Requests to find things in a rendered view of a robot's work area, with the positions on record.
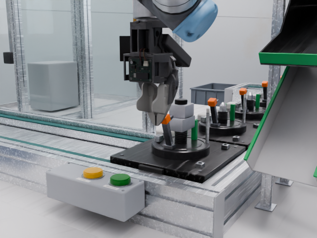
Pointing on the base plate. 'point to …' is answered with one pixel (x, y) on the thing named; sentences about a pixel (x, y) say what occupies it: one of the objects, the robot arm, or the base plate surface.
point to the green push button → (120, 179)
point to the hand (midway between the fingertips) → (158, 119)
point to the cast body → (181, 115)
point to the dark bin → (294, 38)
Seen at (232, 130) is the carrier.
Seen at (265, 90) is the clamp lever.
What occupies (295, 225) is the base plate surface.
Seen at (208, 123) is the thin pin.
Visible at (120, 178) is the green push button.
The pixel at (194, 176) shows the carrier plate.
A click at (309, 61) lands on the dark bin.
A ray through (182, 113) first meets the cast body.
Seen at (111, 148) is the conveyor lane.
